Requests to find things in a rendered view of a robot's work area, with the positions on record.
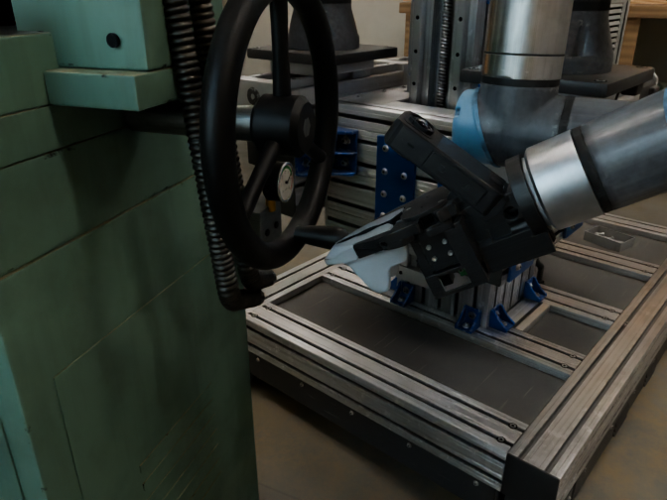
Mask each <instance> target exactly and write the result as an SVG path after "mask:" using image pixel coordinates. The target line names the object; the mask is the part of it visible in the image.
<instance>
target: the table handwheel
mask: <svg viewBox="0 0 667 500"><path fill-rule="evenodd" d="M288 2H289V3H290V4H291V5H292V7H293V8H294V10H295V11H296V13H297V15H298V16H299V19H300V21H301V23H302V26H303V28H304V31H305V34H306V38H307V41H308V45H309V50H310V54H311V60H312V66H313V74H314V84H315V112H314V108H313V106H312V104H311V103H310V102H309V100H308V99H307V98H306V97H305V96H303V95H292V94H291V77H290V62H289V41H288ZM268 5H269V7H270V23H271V40H272V77H273V94H271V93H265V94H263V95H262V96H261V97H260V98H259V99H258V100H257V101H256V103H255V104H254V105H247V104H237V98H238V90H239V83H240V78H241V73H242V68H243V63H244V59H245V55H246V51H247V48H248V45H249V41H250V39H251V36H252V33H253V31H254V28H255V26H256V24H257V22H258V19H259V18H260V16H261V14H262V12H263V11H264V10H265V8H266V7H267V6H268ZM181 106H182V103H181V102H180V100H174V101H171V102H168V103H164V104H161V105H158V106H155V107H151V108H148V109H145V110H142V111H125V110H124V119H125V123H126V125H127V126H128V128H129V129H130V130H132V131H137V132H149V133H160V134H172V135H183V136H187V132H188V131H187V130H186V129H185V127H186V125H187V124H185V123H184V119H185V117H184V116H183V112H184V110H182V108H181ZM337 121H338V81H337V68H336V58H335V51H334V40H333V35H332V31H331V27H330V23H329V20H328V17H327V14H326V11H325V8H324V6H323V3H322V1H321V0H227V2H226V4H225V6H224V8H223V10H222V12H221V14H220V17H219V19H218V21H217V24H216V27H215V29H214V32H213V35H212V39H211V42H210V46H209V50H208V54H207V58H206V63H205V68H204V74H203V80H202V88H201V97H200V161H201V170H202V177H203V183H204V188H205V193H206V197H207V201H208V205H209V208H210V212H211V214H212V217H213V220H214V222H215V225H216V227H217V230H218V232H219V234H220V236H221V238H222V240H223V241H224V243H225V245H226V246H227V248H228V249H229V250H230V251H231V253H232V254H233V255H234V256H235V257H236V258H237V259H238V260H240V261H241V262H242V263H244V264H245V265H247V266H249V267H251V268H254V269H257V270H272V269H277V268H279V267H282V266H284V265H285V264H287V263H288V262H290V261H291V260H292V259H293V258H294V257H295V256H296V255H297V254H298V253H299V252H300V251H301V250H302V248H303V247H304V245H305V244H306V243H303V242H299V241H295V238H294V232H295V228H296V227H297V226H298V225H299V226H308V225H316V224H317V222H318V219H319V217H320V214H321V211H322V209H323V206H324V203H325V199H326V196H327V192H328V188H329V184H330V180H331V175H332V170H333V165H334V153H335V145H336V135H337ZM235 140H240V141H251V142H253V144H254V146H255V147H256V149H257V150H258V151H259V153H260V155H259V158H258V160H257V162H256V164H255V167H254V169H253V171H252V174H251V176H250V178H249V180H248V182H247V184H246V186H245V188H244V190H243V192H242V193H241V191H240V186H239V180H238V172H237V163H236V144H235ZM313 140H314V142H313ZM305 154H306V155H307V156H308V157H310V158H311V161H310V166H309V171H308V175H307V179H306V183H305V187H304V190H303V193H302V196H301V199H300V202H299V204H298V207H297V209H296V211H295V213H294V215H293V217H292V219H291V221H290V223H289V225H288V226H287V227H286V229H285V230H284V231H283V233H282V234H281V235H280V236H279V237H278V238H276V239H275V240H273V241H271V242H265V241H263V240H262V239H260V238H259V237H258V235H257V234H256V233H255V231H254V229H253V228H252V226H251V224H250V222H249V220H250V217H251V215H252V213H253V210H254V208H255V206H256V203H257V201H258V199H259V196H260V194H261V192H262V190H263V188H264V186H265V184H266V182H267V180H268V178H269V176H270V174H271V172H272V170H273V168H274V166H275V164H276V162H277V160H278V158H279V156H282V157H293V158H301V157H303V156H304V155H305Z"/></svg>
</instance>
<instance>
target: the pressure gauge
mask: <svg viewBox="0 0 667 500"><path fill-rule="evenodd" d="M291 172H292V173H291ZM290 174H291V175H290ZM289 177H290V178H289ZM287 180H289V181H288V183H287V184H285V181H287ZM294 184H295V172H294V168H293V166H292V164H291V163H290V162H276V164H275V166H274V168H273V170H272V172H271V174H270V176H269V178H268V180H267V182H266V184H265V186H264V188H263V190H262V191H263V194H264V196H265V201H266V205H267V206H268V207H269V212H274V211H275V210H276V201H282V202H287V201H288V200H289V199H290V198H291V196H292V193H293V190H294Z"/></svg>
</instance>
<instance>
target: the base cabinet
mask: <svg viewBox="0 0 667 500"><path fill-rule="evenodd" d="M199 196H200V195H199V194H198V188H197V182H196V176H195V175H191V176H189V177H188V178H186V179H184V180H182V181H180V182H178V183H176V184H175V185H173V186H171V187H168V188H166V189H164V190H162V191H161V192H159V193H157V194H155V195H153V196H151V197H149V198H147V199H146V200H144V201H142V202H140V203H138V204H136V205H134V206H133V207H131V208H129V209H127V210H125V211H123V212H121V213H119V214H118V215H116V216H114V217H112V218H110V219H108V220H106V221H104V222H103V223H101V224H99V225H97V226H95V227H93V228H91V229H90V230H88V231H86V232H84V233H82V234H80V235H78V236H76V237H75V238H74V239H72V240H70V241H68V242H66V243H64V244H62V245H61V246H59V247H57V248H55V249H53V250H51V251H49V252H48V253H46V254H44V255H42V256H40V257H38V258H36V259H34V260H33V261H31V262H29V263H27V264H25V265H23V266H21V267H19V268H18V269H16V270H14V271H12V272H10V273H8V274H6V275H4V276H3V277H1V278H0V500H259V492H258V479H257V465H256V451H255V437H254V424H253V410H252V397H251V383H250V369H249V355H248V341H247V327H246V313H245V310H241V311H236V312H232V311H229V310H227V309H226V308H225V307H224V306H223V305H222V304H221V303H220V299H219V297H218V294H217V289H216V284H215V278H214V273H213V269H212V263H211V258H210V255H209V254H210V252H209V251H208V248H209V247H208V246H207V243H208V241H207V240H206V238H207V236H206V235H205V232H206V230H205V229H204V226H205V224H204V223H203V220H204V218H202V212H201V206H200V200H199Z"/></svg>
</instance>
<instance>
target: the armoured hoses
mask: <svg viewBox="0 0 667 500"><path fill-rule="evenodd" d="M188 1H189V3H190V5H191V6H189V5H188V4H187V3H188ZM210 2H211V0H163V4H164V6H165V8H164V12H165V13H166V18H165V19H166V21H167V22H168V23H167V29H168V30H169V32H168V36H169V37H170V40H169V43H170V45H171V49H170V51H171V52H172V53H173V54H172V59H173V60H174V62H173V67H175V68H176V69H175V71H174V73H175V74H176V75H177V77H176V81H177V82H178V85H177V88H178V89H179V90H180V91H179V93H178V95H179V96H180V97H181V98H180V102H181V103H182V106H181V108H182V110H184V112H183V116H184V117H185V119H184V123H185V124H187V125H186V127H185V129H186V130H187V131H188V132H187V137H188V138H189V139H188V143H189V144H190V146H189V149H190V150H191V154H190V156H191V157H193V158H192V163H193V164H194V165H193V169H194V170H195V172H194V175H195V176H196V182H197V188H198V194H199V195H200V196H199V200H200V206H201V212H202V218H204V220H203V223H204V224H205V226H204V229H205V230H206V232H205V235H206V236H207V238H206V240H207V241H208V243H207V246H208V247H209V248H208V251H209V252H210V254H209V255H210V258H211V263H212V269H213V273H214V278H215V284H216V289H217V294H218V297H219V299H220V303H221V304H222V305H223V306H224V307H225V308H226V309H227V310H229V311H232V312H236V311H241V310H245V309H249V308H254V307H257V306H260V305H261V304H263V303H264V299H265V296H264V292H262V291H261V290H260V289H263V288H267V287H270V286H273V285H274V284H275V283H276V279H277V277H276V273H275V272H273V271H272V270H257V269H254V268H251V267H249V266H247V265H245V264H244V263H242V262H241V261H240V260H238V259H237V258H236V257H235V260H236V265H237V270H238V275H239V279H240V281H241V284H242V285H243V286H244V287H245V288H246V289H239V286H238V282H237V277H236V275H237V274H236V271H235V270H236V268H235V266H234V264H235V262H234V261H233V259H234V257H233V255H232V253H231V251H230V250H229V249H228V248H227V246H226V245H225V243H224V241H223V240H222V238H221V236H220V234H219V232H218V230H217V227H216V225H215V222H214V220H213V217H212V214H211V212H210V208H209V205H208V201H207V197H206V193H205V188H204V183H203V177H202V170H201V161H200V97H201V87H202V80H203V74H204V68H205V63H206V58H207V54H208V50H209V46H210V42H211V39H212V35H213V32H214V29H215V27H216V25H215V22H216V21H215V19H214V18H213V16H214V12H213V11H212V8H213V5H212V4H211V3H210ZM189 10H190V11H191V12H192V14H190V13H189ZM190 18H192V19H193V21H190ZM192 26H193V27H194V29H192ZM193 34H195V36H193ZM195 41H196V43H195V44H194V42H195ZM196 49H197V51H196ZM197 56H199V57H198V58H197ZM199 63H200V64H199ZM198 64H199V65H198ZM201 76H202V77H201ZM235 144H236V140H235ZM236 163H237V172H238V180H239V186H240V191H241V193H242V192H243V190H244V184H243V178H242V177H243V175H242V173H241V171H242V170H241V168H240V165H241V164H240V162H239V156H238V150H237V144H236Z"/></svg>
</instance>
